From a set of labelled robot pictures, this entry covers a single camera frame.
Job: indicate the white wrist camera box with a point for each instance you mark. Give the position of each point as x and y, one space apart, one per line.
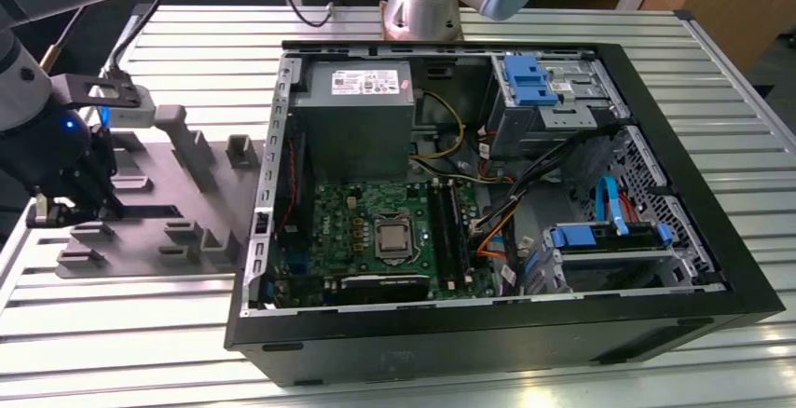
133 112

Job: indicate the black graphics card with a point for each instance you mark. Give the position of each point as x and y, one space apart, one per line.
385 287

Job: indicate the grey power supply unit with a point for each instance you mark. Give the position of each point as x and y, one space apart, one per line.
354 138

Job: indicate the metal disk bay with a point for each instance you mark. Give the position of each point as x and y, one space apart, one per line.
621 255

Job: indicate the green motherboard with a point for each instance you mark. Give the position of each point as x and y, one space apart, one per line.
338 203

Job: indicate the black PC case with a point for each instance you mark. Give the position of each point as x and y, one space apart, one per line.
435 333

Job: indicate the grey parts rack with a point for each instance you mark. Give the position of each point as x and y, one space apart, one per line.
186 184

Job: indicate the black RAM slot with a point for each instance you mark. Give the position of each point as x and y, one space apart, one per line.
438 231

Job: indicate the silver CPU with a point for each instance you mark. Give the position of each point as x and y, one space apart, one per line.
391 238

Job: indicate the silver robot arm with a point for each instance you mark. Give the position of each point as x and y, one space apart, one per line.
417 12

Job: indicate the metal drive cage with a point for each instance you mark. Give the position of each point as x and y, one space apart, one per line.
560 119

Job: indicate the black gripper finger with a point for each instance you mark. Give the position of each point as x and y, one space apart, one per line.
68 214
107 170

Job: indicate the hard disk in blue carrier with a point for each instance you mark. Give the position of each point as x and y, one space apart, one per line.
574 235

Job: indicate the blue drive carrier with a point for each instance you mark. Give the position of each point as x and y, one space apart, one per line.
529 82

